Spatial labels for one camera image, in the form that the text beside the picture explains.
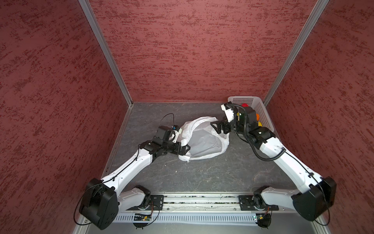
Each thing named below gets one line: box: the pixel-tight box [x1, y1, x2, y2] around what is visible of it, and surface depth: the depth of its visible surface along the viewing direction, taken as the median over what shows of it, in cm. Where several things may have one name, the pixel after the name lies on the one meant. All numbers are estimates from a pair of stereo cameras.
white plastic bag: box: [178, 116, 230, 162], surface depth 81 cm
